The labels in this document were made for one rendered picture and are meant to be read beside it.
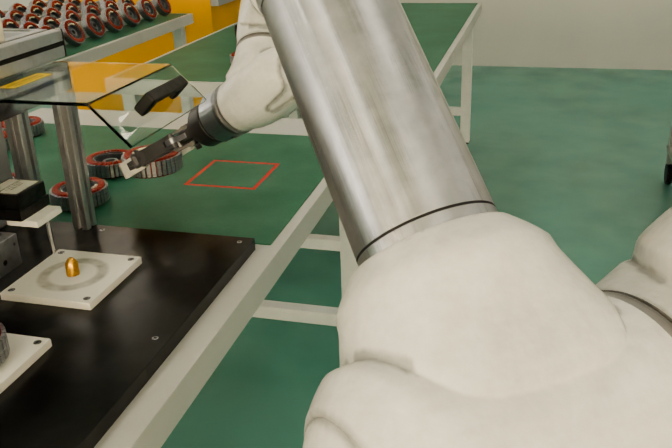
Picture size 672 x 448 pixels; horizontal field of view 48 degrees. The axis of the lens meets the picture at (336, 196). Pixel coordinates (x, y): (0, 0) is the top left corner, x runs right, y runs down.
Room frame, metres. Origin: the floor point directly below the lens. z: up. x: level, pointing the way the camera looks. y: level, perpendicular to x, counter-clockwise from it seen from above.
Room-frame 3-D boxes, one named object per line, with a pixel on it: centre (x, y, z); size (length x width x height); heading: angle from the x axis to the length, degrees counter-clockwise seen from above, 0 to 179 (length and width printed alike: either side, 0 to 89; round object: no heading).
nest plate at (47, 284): (1.03, 0.41, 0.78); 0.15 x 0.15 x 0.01; 74
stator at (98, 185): (1.40, 0.51, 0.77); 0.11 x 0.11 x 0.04
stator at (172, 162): (1.35, 0.34, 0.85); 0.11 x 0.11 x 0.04
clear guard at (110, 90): (1.11, 0.39, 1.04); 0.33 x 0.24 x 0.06; 74
